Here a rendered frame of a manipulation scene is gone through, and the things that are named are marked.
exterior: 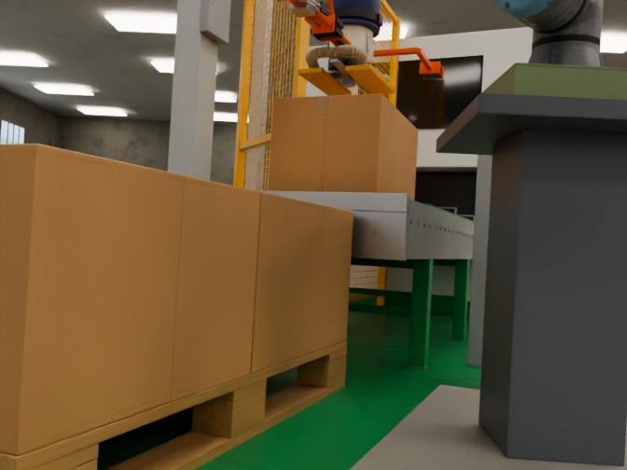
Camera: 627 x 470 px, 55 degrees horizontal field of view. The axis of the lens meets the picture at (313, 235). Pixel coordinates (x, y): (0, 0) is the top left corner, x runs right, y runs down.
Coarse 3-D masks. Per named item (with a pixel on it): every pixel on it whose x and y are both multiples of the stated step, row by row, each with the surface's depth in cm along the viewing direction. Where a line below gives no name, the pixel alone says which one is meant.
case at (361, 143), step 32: (320, 96) 206; (352, 96) 202; (288, 128) 210; (320, 128) 205; (352, 128) 201; (384, 128) 203; (416, 128) 250; (288, 160) 209; (320, 160) 205; (352, 160) 201; (384, 160) 205; (416, 160) 253; (384, 192) 207
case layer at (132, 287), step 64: (0, 192) 78; (64, 192) 81; (128, 192) 92; (192, 192) 107; (256, 192) 129; (0, 256) 78; (64, 256) 81; (128, 256) 93; (192, 256) 108; (256, 256) 130; (320, 256) 163; (0, 320) 78; (64, 320) 82; (128, 320) 93; (192, 320) 109; (256, 320) 131; (320, 320) 165; (0, 384) 77; (64, 384) 82; (128, 384) 94; (192, 384) 110; (0, 448) 77
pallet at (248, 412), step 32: (320, 352) 165; (224, 384) 120; (256, 384) 132; (320, 384) 173; (160, 416) 102; (192, 416) 127; (224, 416) 124; (256, 416) 133; (288, 416) 148; (64, 448) 82; (96, 448) 88; (160, 448) 116; (192, 448) 117; (224, 448) 121
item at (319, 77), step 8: (304, 72) 223; (312, 72) 222; (320, 72) 220; (312, 80) 232; (320, 80) 231; (328, 80) 230; (336, 80) 234; (320, 88) 242; (328, 88) 241; (336, 88) 240; (344, 88) 243
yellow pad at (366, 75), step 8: (368, 64) 213; (352, 72) 218; (360, 72) 217; (368, 72) 216; (376, 72) 219; (360, 80) 228; (368, 80) 227; (376, 80) 226; (384, 80) 229; (368, 88) 237; (376, 88) 237; (384, 88) 236; (392, 88) 239
